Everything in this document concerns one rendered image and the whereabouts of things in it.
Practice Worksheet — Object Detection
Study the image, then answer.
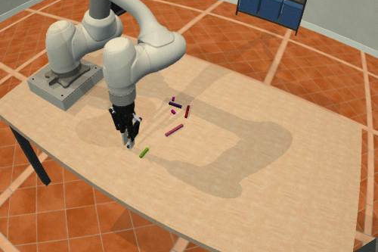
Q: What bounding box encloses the lime green rod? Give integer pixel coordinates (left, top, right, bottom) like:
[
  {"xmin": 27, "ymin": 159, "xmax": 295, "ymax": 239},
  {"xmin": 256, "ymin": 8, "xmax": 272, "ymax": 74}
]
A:
[{"xmin": 139, "ymin": 148, "xmax": 149, "ymax": 158}]

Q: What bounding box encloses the pink rod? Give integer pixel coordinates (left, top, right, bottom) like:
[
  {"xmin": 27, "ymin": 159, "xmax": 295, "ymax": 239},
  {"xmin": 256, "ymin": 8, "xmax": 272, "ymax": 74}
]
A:
[{"xmin": 165, "ymin": 124, "xmax": 184, "ymax": 137}]

